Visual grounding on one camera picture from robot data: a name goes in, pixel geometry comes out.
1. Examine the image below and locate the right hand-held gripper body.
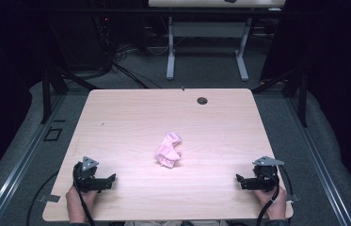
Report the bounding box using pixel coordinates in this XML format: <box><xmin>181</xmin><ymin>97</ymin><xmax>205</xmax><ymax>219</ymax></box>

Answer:
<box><xmin>240</xmin><ymin>155</ymin><xmax>285</xmax><ymax>192</ymax></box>

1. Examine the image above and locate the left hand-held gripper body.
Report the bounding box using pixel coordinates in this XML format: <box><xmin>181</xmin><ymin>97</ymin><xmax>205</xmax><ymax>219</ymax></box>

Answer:
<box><xmin>72</xmin><ymin>155</ymin><xmax>114</xmax><ymax>193</ymax></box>

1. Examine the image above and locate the pink cloth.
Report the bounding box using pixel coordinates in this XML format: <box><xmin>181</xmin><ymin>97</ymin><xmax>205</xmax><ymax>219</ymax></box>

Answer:
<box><xmin>155</xmin><ymin>131</ymin><xmax>183</xmax><ymax>170</ymax></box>

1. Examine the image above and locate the person's left hand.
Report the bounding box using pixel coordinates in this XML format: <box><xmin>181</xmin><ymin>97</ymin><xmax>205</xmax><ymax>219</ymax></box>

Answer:
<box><xmin>65</xmin><ymin>186</ymin><xmax>99</xmax><ymax>215</ymax></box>

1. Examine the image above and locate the person's right hand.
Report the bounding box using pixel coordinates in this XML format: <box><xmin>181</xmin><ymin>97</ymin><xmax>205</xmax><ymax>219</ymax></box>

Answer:
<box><xmin>252</xmin><ymin>186</ymin><xmax>288</xmax><ymax>212</ymax></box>

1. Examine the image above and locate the white desk with metal legs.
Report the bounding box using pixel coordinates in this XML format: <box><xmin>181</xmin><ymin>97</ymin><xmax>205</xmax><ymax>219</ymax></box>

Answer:
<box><xmin>147</xmin><ymin>0</ymin><xmax>287</xmax><ymax>82</ymax></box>

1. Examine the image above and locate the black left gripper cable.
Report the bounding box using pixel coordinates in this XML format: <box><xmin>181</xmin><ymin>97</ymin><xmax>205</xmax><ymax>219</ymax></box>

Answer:
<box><xmin>72</xmin><ymin>163</ymin><xmax>97</xmax><ymax>226</ymax></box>

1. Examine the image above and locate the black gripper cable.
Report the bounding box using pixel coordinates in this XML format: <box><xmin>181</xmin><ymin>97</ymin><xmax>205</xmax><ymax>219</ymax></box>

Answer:
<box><xmin>72</xmin><ymin>163</ymin><xmax>97</xmax><ymax>226</ymax></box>
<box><xmin>255</xmin><ymin>175</ymin><xmax>281</xmax><ymax>226</ymax></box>

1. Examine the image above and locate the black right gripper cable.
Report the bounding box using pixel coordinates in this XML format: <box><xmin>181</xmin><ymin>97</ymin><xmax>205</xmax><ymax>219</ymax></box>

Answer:
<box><xmin>255</xmin><ymin>175</ymin><xmax>281</xmax><ymax>226</ymax></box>

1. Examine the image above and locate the thin black cable loop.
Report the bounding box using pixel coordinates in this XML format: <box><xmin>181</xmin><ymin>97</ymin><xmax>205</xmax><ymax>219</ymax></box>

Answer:
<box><xmin>278</xmin><ymin>165</ymin><xmax>294</xmax><ymax>218</ymax></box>

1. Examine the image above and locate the thin black floor cable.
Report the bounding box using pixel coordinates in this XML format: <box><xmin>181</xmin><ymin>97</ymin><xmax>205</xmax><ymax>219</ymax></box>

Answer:
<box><xmin>25</xmin><ymin>169</ymin><xmax>60</xmax><ymax>226</ymax></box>

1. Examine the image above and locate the aluminium floor rail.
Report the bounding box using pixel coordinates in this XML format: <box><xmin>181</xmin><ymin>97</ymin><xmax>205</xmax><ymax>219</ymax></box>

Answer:
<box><xmin>0</xmin><ymin>93</ymin><xmax>68</xmax><ymax>226</ymax></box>
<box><xmin>284</xmin><ymin>95</ymin><xmax>351</xmax><ymax>226</ymax></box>

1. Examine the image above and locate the black metal frame stand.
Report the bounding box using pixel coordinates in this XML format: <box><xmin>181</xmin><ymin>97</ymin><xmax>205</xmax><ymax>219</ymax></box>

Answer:
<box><xmin>251</xmin><ymin>67</ymin><xmax>310</xmax><ymax>128</ymax></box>
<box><xmin>40</xmin><ymin>60</ymin><xmax>102</xmax><ymax>125</ymax></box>

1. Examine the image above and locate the bundle of floor cables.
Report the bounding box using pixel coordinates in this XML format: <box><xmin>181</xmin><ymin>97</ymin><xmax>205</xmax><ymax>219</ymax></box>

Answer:
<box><xmin>108</xmin><ymin>41</ymin><xmax>169</xmax><ymax>90</ymax></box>

